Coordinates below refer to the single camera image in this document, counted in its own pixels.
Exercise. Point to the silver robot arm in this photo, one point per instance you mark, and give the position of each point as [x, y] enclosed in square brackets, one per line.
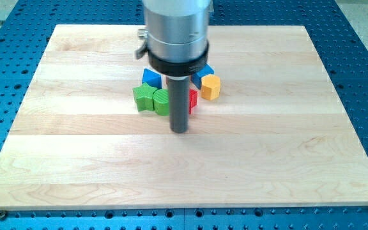
[175, 38]

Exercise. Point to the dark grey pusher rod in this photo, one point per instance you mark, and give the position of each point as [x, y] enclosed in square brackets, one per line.
[178, 90]

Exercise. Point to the green round block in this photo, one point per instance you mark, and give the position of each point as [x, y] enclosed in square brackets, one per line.
[161, 102]

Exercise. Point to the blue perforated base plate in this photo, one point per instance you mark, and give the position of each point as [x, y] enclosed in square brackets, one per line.
[25, 35]

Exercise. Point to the blue cube block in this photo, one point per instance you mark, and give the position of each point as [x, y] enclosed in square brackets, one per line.
[196, 77]

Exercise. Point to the red star block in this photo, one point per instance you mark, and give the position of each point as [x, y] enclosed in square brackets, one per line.
[193, 94]

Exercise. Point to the blue triangle block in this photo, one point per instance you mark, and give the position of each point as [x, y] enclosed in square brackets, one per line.
[152, 78]

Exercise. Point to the yellow hexagon block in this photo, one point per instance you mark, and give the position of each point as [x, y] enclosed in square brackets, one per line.
[210, 87]

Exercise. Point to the green star block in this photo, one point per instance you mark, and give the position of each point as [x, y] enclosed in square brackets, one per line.
[143, 96]

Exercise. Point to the wooden board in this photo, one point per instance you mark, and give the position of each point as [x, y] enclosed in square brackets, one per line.
[278, 134]

